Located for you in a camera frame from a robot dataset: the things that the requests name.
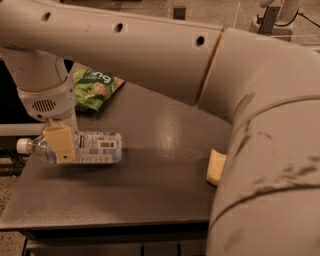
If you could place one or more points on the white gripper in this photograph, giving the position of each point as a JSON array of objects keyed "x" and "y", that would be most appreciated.
[{"x": 48, "y": 104}]

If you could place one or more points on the yellow sponge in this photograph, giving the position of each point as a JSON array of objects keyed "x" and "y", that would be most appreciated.
[{"x": 215, "y": 167}]

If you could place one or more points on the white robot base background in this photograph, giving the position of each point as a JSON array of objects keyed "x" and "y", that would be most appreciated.
[{"x": 286, "y": 16}]

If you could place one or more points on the blue plastic water bottle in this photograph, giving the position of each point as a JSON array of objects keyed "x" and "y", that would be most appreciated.
[{"x": 91, "y": 148}]

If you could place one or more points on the right metal barrier bracket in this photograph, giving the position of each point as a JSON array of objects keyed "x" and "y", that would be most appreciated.
[{"x": 268, "y": 20}]

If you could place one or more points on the middle metal barrier bracket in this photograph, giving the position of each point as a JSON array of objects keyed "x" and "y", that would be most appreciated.
[{"x": 179, "y": 13}]

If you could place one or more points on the green snack bag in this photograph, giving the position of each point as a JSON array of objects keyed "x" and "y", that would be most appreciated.
[{"x": 93, "y": 87}]

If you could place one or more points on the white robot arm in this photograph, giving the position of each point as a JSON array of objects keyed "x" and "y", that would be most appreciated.
[{"x": 268, "y": 200}]

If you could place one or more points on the metal barrier bracket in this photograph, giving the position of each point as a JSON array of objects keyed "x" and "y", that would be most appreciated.
[
  {"x": 268, "y": 20},
  {"x": 179, "y": 13}
]

